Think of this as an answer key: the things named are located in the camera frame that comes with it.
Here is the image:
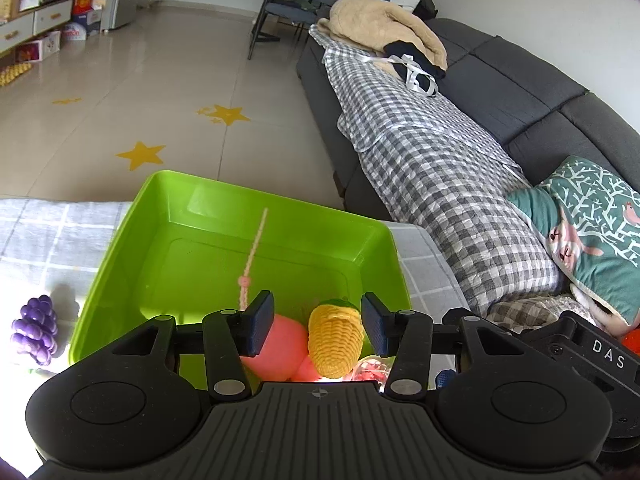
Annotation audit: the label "yellow toy corn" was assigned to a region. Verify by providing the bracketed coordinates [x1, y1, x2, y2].
[308, 299, 364, 379]

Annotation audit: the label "clear pink bead ball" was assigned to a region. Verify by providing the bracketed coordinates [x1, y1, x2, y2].
[350, 356, 395, 392]

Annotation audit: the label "pink round toy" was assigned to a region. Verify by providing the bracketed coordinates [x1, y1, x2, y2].
[241, 314, 320, 382]

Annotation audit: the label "green plastic storage bin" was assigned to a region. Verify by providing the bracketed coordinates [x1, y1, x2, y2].
[70, 171, 410, 362]

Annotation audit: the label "green patterned cushion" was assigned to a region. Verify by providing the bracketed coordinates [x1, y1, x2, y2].
[508, 156, 639, 336]

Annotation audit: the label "grey plaid sofa cover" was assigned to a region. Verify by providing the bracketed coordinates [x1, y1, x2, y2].
[310, 26, 593, 332]

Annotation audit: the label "purple toy grapes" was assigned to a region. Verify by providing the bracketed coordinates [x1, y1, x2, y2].
[11, 295, 58, 366]

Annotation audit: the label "dark grey sofa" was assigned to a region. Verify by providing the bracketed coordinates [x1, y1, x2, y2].
[296, 18, 639, 220]

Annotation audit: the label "beige blanket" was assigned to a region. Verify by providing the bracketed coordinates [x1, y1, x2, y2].
[317, 0, 448, 70]

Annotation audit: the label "white TV cabinet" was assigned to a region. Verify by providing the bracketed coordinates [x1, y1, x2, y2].
[0, 0, 73, 56]

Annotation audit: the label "pink yarn string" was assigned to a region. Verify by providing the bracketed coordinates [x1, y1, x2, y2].
[237, 207, 270, 311]

